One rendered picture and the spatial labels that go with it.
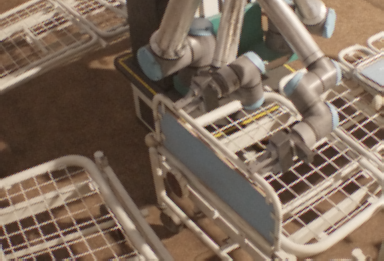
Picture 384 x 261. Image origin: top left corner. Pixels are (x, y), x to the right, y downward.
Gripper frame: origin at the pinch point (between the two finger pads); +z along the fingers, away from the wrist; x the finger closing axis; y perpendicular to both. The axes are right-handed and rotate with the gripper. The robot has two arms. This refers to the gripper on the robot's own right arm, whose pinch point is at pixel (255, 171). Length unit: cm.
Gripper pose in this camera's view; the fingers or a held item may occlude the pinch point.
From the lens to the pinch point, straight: 199.9
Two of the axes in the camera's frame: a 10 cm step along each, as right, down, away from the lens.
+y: -5.5, -4.6, 7.0
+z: -8.1, 5.1, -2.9
